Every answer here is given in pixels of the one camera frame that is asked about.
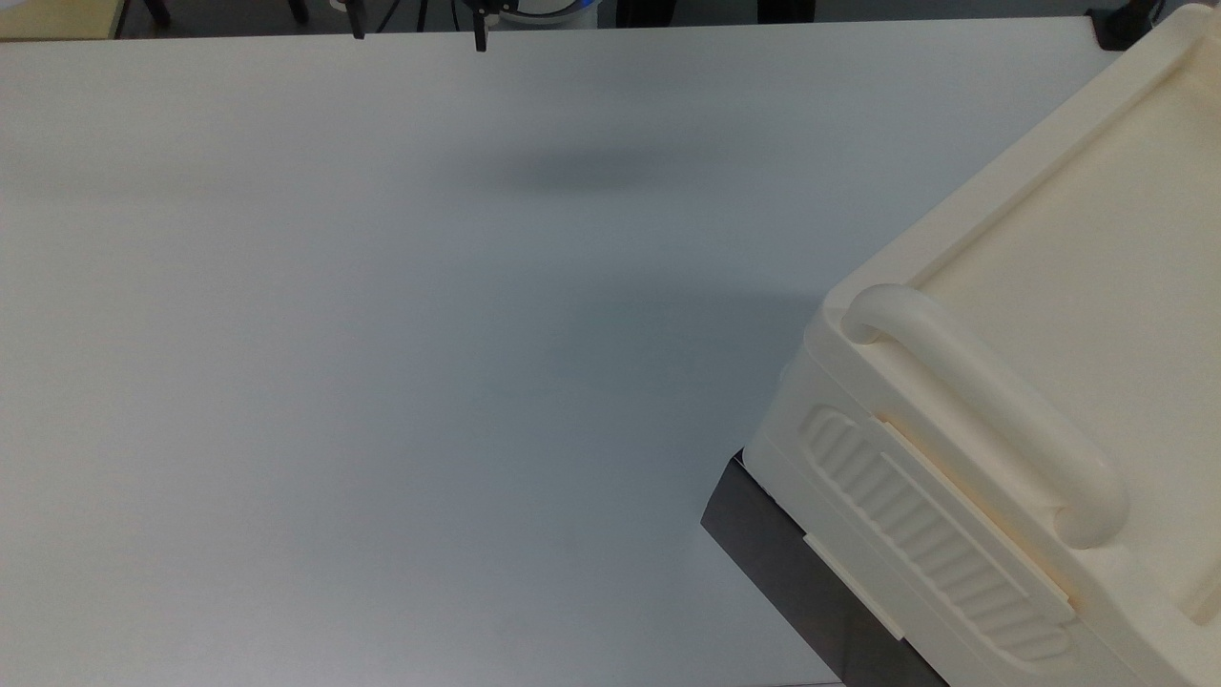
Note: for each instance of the dark box under cabinet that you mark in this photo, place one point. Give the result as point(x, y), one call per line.
point(792, 563)

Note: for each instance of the dark chair leg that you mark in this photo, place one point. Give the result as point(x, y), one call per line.
point(298, 10)
point(157, 10)

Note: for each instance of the dark furniture post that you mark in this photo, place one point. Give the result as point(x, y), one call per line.
point(644, 11)
point(786, 10)

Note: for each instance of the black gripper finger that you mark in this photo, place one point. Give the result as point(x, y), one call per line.
point(480, 33)
point(357, 19)

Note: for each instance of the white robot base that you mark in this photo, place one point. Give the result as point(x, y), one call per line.
point(544, 10)

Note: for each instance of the yellow wooden table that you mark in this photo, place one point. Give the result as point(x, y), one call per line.
point(52, 17)

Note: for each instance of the cream plastic cabinet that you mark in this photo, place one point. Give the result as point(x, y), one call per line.
point(1078, 286)

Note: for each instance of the black clamp block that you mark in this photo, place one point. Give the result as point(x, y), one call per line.
point(1118, 27)

